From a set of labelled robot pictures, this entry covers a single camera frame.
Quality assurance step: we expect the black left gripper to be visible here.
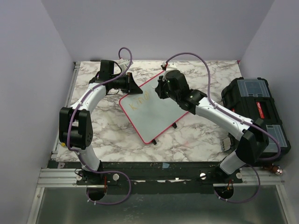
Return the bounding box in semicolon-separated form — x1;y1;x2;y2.
111;73;143;94

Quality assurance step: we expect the pink framed whiteboard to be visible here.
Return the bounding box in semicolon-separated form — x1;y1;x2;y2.
119;72;187;144

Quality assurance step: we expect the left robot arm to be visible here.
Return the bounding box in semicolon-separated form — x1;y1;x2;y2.
58;59;143;184

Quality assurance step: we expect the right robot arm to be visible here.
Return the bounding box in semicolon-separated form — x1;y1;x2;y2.
155;70;269;183

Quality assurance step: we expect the black plastic toolbox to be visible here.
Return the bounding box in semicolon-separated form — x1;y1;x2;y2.
221;77;291;161

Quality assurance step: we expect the copper red connector plug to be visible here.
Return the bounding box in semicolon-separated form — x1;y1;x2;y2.
263;164;283;175

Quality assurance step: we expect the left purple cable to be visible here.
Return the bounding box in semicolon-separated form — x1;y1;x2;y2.
67;48;132;206

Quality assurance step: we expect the purple cable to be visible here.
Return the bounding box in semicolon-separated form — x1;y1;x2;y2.
164;52;282;203
67;48;132;206

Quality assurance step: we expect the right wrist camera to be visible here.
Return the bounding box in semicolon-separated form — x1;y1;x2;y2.
161;62;177;80

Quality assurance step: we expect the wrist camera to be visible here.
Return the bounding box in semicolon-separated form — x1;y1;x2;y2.
116;59;130;71
161;62;177;80

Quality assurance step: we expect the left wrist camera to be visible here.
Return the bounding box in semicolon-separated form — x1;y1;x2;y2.
116;59;130;71

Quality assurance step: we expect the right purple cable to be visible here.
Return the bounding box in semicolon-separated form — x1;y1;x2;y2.
164;52;282;203

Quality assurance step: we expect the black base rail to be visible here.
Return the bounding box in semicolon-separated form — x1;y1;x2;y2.
46;161;242;195

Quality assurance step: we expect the aluminium frame profile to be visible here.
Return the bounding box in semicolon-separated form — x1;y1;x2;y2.
25;62;81;224

